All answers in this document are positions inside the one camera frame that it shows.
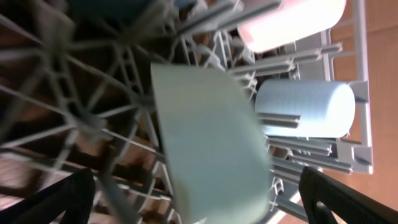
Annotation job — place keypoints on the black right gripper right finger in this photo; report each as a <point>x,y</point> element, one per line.
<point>323,197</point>

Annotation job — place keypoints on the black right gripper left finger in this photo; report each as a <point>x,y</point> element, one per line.
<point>71,197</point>

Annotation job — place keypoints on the light blue cup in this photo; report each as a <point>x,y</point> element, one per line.
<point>327,109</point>

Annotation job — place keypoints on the mint green bowl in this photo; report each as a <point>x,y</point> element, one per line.
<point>213,145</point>

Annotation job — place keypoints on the pale pink cup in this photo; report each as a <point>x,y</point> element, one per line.
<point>293,20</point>

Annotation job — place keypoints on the grey plastic dishwasher rack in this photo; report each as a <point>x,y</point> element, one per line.
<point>76,93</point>

